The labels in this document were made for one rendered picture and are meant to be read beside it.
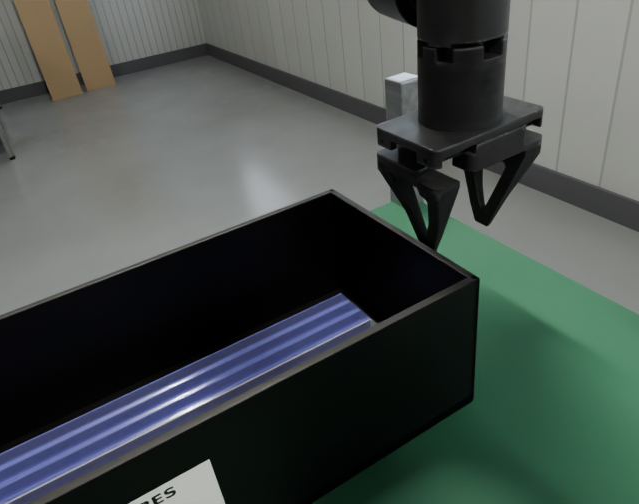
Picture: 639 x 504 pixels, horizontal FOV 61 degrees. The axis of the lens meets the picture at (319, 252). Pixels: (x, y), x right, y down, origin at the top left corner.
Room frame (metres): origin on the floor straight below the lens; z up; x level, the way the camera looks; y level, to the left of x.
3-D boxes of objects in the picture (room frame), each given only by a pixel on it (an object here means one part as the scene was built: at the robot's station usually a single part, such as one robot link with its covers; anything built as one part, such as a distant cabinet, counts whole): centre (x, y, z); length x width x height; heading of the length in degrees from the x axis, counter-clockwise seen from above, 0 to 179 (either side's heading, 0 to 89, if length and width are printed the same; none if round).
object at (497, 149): (0.37, -0.12, 1.08); 0.07 x 0.07 x 0.09; 28
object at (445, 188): (0.36, -0.10, 1.08); 0.07 x 0.07 x 0.09; 28
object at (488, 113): (0.37, -0.11, 1.15); 0.10 x 0.07 x 0.07; 118
